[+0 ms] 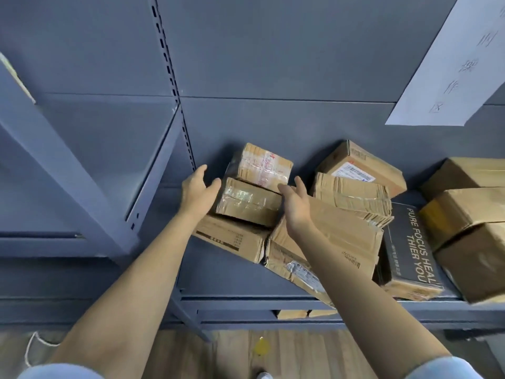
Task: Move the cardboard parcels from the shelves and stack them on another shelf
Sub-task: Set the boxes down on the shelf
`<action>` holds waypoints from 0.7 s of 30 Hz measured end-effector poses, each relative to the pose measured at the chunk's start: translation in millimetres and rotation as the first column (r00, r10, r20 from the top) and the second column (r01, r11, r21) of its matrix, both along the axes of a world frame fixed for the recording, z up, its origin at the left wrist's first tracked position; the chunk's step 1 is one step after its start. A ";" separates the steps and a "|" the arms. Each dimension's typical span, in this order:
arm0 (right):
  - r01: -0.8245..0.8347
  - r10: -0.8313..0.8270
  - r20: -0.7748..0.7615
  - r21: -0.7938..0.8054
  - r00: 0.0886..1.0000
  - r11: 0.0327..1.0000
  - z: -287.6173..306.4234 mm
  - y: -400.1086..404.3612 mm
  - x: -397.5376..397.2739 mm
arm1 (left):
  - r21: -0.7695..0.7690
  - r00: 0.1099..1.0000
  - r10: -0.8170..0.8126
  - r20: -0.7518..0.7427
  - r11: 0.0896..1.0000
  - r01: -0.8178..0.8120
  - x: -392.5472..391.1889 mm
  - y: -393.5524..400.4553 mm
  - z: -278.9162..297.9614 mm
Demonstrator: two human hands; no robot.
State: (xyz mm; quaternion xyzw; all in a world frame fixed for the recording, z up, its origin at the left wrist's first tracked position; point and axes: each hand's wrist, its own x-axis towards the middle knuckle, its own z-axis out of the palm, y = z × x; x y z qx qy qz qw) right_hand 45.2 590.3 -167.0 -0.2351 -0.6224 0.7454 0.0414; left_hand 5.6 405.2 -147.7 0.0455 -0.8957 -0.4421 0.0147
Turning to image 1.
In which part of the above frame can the taped box with red marks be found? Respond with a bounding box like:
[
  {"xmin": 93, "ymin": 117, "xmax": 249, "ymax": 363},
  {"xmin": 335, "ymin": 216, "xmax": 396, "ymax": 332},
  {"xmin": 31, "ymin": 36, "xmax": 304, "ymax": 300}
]
[{"xmin": 231, "ymin": 143, "xmax": 294, "ymax": 192}]

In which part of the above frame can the ribbed corrugated cardboard box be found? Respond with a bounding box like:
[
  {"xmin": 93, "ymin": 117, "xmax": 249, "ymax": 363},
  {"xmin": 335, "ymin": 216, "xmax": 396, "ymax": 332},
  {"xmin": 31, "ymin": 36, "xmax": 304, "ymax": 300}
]
[{"xmin": 310, "ymin": 172, "xmax": 394, "ymax": 228}]

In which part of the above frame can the white cord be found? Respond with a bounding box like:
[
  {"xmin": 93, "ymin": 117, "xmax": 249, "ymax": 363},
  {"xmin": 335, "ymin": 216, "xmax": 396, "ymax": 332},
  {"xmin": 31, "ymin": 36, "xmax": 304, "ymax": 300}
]
[{"xmin": 24, "ymin": 331, "xmax": 60, "ymax": 368}]

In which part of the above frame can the light blue sleeve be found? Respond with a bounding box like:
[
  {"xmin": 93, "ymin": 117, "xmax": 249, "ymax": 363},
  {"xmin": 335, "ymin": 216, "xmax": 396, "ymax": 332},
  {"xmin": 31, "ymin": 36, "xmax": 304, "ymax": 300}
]
[
  {"xmin": 408, "ymin": 356, "xmax": 484, "ymax": 379},
  {"xmin": 18, "ymin": 363, "xmax": 104, "ymax": 379}
]

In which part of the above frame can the white paper sign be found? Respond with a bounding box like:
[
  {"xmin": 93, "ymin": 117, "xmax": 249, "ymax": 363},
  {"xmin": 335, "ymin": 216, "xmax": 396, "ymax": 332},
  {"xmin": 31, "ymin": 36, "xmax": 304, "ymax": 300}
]
[{"xmin": 385, "ymin": 0, "xmax": 505, "ymax": 127}]

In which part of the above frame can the person's right forearm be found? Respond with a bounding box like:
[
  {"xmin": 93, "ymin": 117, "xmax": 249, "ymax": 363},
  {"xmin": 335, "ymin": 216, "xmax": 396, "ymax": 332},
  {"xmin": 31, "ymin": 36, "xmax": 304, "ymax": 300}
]
[{"xmin": 290, "ymin": 227, "xmax": 453, "ymax": 371}]

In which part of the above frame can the brown box with yellow tape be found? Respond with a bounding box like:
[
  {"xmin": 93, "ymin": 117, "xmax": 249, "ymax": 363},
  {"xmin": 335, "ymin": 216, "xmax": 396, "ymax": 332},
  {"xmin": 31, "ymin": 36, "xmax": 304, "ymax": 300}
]
[{"xmin": 419, "ymin": 187, "xmax": 505, "ymax": 251}]

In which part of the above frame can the cardboard box with white label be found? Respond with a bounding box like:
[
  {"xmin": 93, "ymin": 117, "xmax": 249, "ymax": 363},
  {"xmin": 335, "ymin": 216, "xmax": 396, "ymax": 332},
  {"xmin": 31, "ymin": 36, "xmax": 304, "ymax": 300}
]
[{"xmin": 316, "ymin": 140, "xmax": 408, "ymax": 199}]

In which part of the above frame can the light blue left sleeve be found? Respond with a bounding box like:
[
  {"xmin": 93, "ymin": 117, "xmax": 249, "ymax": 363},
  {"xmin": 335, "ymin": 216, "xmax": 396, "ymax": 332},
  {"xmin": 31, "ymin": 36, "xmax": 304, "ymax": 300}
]
[{"xmin": 18, "ymin": 363, "xmax": 104, "ymax": 379}]

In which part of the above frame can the person's left hand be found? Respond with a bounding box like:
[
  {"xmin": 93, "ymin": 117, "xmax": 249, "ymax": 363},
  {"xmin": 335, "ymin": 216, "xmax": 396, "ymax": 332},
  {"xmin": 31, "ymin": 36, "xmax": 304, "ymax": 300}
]
[{"xmin": 178, "ymin": 165, "xmax": 222, "ymax": 225}]

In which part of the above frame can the grey metal shelving unit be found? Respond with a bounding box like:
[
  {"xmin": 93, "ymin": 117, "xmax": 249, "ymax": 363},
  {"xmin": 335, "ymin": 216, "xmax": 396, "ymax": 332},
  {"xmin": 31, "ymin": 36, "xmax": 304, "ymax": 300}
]
[
  {"xmin": 149, "ymin": 0, "xmax": 505, "ymax": 344},
  {"xmin": 0, "ymin": 51, "xmax": 198, "ymax": 336}
]

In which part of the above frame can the plain brown cardboard box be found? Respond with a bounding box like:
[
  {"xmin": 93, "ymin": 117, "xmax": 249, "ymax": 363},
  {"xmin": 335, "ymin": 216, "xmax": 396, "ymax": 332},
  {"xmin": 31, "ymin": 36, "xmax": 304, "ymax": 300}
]
[{"xmin": 420, "ymin": 157, "xmax": 505, "ymax": 202}]

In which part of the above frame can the large crumpled cardboard box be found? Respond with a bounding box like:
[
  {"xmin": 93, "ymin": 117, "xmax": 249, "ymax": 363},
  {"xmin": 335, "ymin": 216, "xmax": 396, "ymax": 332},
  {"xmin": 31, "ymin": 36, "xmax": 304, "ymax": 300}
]
[{"xmin": 264, "ymin": 195, "xmax": 384, "ymax": 308}]

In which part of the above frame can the person's right hand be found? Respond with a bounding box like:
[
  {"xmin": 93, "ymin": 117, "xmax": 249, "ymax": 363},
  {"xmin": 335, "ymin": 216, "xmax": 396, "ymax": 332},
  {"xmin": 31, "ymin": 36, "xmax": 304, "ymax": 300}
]
[{"xmin": 278, "ymin": 175, "xmax": 316, "ymax": 238}]

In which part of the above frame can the black box with white lettering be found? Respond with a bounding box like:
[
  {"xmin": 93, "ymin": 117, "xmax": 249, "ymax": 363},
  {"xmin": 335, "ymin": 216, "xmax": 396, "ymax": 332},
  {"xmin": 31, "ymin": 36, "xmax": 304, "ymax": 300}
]
[{"xmin": 378, "ymin": 202, "xmax": 445, "ymax": 302}]

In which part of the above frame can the large glossy taped cardboard box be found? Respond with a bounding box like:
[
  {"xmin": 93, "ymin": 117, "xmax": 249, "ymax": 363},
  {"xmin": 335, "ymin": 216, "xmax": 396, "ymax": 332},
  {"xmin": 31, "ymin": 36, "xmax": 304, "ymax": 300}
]
[{"xmin": 434, "ymin": 222, "xmax": 505, "ymax": 305}]

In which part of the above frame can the light blue right sleeve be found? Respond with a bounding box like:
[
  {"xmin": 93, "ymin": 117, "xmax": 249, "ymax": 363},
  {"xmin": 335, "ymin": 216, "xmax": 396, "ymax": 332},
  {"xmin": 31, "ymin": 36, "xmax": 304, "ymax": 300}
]
[{"xmin": 408, "ymin": 356, "xmax": 484, "ymax": 379}]

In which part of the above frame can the beige cardboard sheet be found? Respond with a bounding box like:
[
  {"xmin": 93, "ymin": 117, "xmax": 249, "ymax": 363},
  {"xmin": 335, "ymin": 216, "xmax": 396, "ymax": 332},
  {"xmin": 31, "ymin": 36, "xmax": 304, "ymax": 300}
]
[{"xmin": 0, "ymin": 52, "xmax": 36, "ymax": 105}]

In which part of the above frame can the small tape-wrapped cardboard box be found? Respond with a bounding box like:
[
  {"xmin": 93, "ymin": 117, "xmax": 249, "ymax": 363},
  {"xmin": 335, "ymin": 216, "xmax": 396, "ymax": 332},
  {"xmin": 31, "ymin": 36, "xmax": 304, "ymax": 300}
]
[{"xmin": 215, "ymin": 177, "xmax": 285, "ymax": 228}]

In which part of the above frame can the flat cardboard box, black print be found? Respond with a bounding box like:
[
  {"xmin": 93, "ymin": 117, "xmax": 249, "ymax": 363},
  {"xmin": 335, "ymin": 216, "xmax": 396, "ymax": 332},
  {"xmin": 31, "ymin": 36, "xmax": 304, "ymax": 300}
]
[{"xmin": 193, "ymin": 213, "xmax": 271, "ymax": 265}]

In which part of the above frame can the person's left forearm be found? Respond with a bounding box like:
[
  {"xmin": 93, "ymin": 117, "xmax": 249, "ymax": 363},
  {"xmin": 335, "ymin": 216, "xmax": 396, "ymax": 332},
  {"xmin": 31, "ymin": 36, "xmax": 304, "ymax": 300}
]
[{"xmin": 49, "ymin": 213, "xmax": 208, "ymax": 371}]

